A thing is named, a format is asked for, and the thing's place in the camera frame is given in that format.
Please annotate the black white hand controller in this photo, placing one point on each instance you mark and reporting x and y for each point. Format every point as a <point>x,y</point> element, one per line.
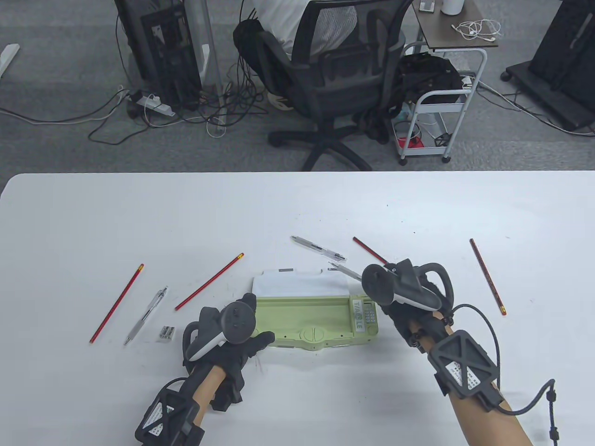
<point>376,283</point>
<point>237,323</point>

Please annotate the white table foot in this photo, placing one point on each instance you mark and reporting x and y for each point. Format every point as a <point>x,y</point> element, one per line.
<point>8,55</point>

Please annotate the white rolling cart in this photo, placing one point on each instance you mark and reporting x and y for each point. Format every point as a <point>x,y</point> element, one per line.
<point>441,108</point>

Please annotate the person's left hand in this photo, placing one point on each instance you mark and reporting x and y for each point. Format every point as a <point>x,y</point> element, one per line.
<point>260,339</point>

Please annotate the black mesh office chair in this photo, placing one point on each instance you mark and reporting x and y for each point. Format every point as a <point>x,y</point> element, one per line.
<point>334,93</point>

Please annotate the person's left forearm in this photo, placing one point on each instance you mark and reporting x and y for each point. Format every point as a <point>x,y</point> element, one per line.
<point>204,390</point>

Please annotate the black bag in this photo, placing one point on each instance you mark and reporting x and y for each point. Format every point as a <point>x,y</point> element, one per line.
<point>427,74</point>

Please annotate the white power strip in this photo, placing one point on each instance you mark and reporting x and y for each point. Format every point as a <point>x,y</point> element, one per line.
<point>158,106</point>

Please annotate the white cup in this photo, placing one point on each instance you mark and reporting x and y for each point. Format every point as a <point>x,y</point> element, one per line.
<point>452,6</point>

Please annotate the small red container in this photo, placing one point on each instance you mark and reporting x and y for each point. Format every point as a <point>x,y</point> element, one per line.
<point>415,141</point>

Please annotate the white power adapter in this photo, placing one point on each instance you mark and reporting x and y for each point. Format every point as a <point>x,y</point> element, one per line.
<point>466,81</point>

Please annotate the clear grey-grip pen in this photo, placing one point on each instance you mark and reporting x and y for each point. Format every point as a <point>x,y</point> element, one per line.
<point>145,316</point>

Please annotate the black wheeled stand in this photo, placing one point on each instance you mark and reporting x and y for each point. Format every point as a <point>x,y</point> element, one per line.
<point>562,46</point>

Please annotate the grey metal desk leg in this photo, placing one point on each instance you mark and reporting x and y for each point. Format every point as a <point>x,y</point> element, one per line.
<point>207,28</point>

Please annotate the person's right hand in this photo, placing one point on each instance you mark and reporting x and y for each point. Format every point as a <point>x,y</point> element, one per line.
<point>418,325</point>

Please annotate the silver ballpoint pen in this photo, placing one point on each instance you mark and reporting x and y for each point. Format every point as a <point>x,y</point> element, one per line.
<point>344,270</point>
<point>318,248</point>

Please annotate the person's right forearm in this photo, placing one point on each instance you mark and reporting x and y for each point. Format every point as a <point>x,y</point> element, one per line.
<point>483,423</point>

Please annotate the red pencil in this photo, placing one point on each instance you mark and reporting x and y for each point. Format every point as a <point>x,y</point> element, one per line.
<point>487,276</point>
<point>209,281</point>
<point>116,304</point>
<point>369,250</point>

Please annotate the green panda pencil case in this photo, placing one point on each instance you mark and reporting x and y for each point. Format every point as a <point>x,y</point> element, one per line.
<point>302,316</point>

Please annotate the small grey device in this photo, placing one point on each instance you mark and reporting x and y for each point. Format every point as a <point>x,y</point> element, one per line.
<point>427,5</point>

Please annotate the black computer tower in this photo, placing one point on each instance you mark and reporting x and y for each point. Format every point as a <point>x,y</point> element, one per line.
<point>162,51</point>

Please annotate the brown wooden side table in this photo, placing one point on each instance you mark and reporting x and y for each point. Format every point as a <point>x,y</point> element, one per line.
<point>446,35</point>

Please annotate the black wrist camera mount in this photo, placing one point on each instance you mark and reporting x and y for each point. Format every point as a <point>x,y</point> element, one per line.
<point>465,367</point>
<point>167,418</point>

